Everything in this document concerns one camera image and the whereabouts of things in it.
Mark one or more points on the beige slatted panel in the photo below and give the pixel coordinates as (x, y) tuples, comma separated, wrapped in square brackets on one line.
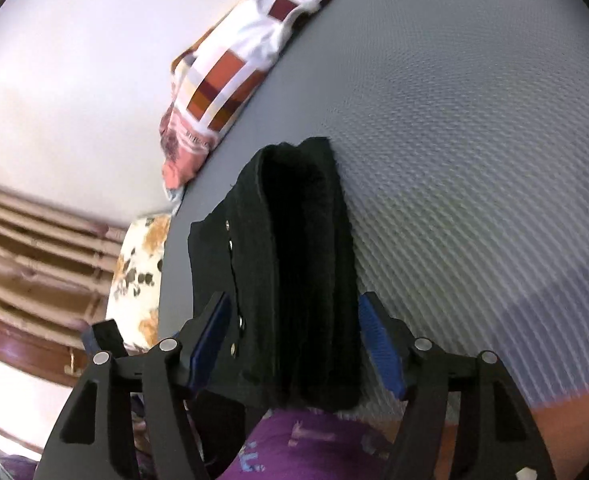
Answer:
[(34, 260)]

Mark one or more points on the small metal latch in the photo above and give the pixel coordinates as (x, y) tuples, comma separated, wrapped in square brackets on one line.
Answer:
[(73, 362)]

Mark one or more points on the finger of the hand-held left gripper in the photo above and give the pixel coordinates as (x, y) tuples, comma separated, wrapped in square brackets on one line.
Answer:
[(109, 337)]

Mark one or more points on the black pants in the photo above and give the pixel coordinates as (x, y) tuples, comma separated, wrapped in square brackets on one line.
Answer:
[(299, 260)]

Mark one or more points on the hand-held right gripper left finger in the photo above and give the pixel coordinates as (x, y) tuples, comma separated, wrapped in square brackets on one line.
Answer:
[(209, 335)]

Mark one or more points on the person's purple clothing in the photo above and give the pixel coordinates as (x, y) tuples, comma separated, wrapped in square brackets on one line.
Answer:
[(314, 450)]

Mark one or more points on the checkered red white pillow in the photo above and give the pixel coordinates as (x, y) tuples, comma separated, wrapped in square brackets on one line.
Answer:
[(224, 75)]

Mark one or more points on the grey textured bed sheet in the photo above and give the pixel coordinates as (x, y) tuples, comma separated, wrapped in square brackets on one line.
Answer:
[(474, 160)]

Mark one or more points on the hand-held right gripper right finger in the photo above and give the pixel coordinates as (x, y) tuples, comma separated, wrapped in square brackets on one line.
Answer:
[(382, 345)]

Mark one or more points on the floral pillow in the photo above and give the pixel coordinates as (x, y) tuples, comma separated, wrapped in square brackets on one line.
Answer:
[(134, 270)]

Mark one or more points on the brown wooden frame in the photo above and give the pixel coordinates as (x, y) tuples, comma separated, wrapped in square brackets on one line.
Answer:
[(14, 345)]

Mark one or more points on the person's leg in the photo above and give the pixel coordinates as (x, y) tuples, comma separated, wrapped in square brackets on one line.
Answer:
[(574, 440)]

